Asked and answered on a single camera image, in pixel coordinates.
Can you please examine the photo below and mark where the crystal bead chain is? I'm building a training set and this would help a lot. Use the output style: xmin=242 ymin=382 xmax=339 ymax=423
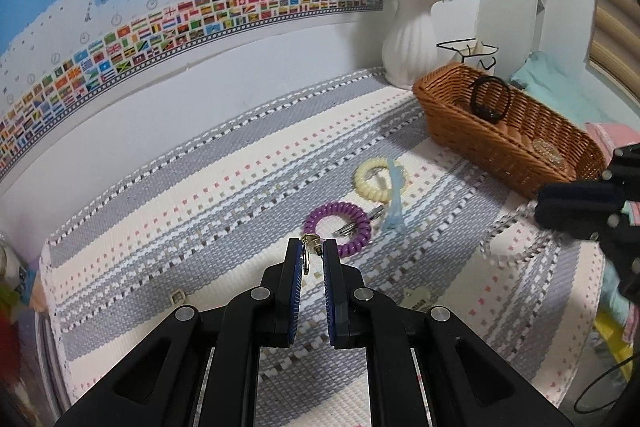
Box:
xmin=478 ymin=200 xmax=551 ymax=267

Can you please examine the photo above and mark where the black watch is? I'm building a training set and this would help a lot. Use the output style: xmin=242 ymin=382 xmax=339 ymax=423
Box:
xmin=470 ymin=76 xmax=512 ymax=124

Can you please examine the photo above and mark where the small gold earring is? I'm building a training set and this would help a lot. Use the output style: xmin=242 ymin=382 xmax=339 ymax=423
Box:
xmin=300 ymin=233 xmax=323 ymax=275

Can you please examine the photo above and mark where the brown wicker basket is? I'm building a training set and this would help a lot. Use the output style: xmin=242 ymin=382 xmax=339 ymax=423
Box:
xmin=412 ymin=64 xmax=605 ymax=199

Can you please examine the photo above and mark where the light blue hair clip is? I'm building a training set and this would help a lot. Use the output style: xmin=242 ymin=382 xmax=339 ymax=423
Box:
xmin=382 ymin=158 xmax=406 ymax=234

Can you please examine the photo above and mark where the silver hair pin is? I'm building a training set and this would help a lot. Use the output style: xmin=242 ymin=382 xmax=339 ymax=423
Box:
xmin=333 ymin=205 xmax=386 ymax=237

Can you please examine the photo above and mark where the woven striped table mat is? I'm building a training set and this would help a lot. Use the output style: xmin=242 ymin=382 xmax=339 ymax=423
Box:
xmin=41 ymin=69 xmax=603 ymax=404

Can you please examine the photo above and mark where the white ribbed vase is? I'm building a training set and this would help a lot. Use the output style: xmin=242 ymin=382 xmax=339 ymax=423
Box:
xmin=382 ymin=0 xmax=440 ymax=90

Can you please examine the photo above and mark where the purple spiral hair tie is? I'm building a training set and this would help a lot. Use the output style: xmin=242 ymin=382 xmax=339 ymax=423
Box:
xmin=301 ymin=201 xmax=373 ymax=258

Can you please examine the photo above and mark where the black wire holder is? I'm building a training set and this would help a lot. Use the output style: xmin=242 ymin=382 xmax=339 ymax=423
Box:
xmin=436 ymin=37 xmax=499 ymax=75

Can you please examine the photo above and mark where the yellow spiral hair tie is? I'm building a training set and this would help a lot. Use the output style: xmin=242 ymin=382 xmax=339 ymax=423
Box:
xmin=354 ymin=157 xmax=409 ymax=203

